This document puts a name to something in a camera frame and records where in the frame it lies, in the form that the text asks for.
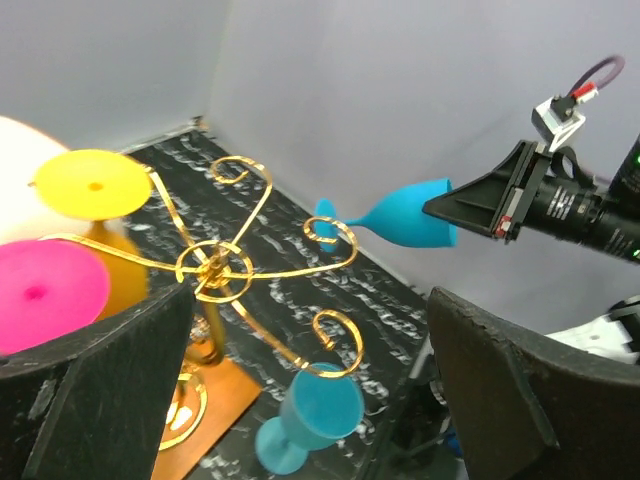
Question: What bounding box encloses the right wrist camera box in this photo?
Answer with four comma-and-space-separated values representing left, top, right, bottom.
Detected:
531, 82, 599, 153

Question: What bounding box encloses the white cylindrical container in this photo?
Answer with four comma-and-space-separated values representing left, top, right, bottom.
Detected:
1, 117, 85, 243

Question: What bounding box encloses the gold wire wine glass rack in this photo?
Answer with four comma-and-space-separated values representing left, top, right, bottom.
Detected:
39, 155, 365, 451

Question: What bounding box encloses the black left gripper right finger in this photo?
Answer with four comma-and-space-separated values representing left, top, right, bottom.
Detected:
427, 287, 639, 479

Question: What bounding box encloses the orange wine glass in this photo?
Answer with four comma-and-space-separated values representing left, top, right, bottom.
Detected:
33, 149, 152, 319

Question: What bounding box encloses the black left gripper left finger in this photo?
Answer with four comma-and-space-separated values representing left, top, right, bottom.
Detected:
1, 284, 194, 480

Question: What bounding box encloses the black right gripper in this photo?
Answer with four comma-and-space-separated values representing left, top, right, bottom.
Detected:
422, 141, 639, 263

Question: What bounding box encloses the blue wine glass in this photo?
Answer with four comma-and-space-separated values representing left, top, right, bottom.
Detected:
341, 178, 457, 248
254, 371, 364, 475

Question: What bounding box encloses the pink wine glass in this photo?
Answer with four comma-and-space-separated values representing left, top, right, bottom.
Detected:
1, 240, 110, 355

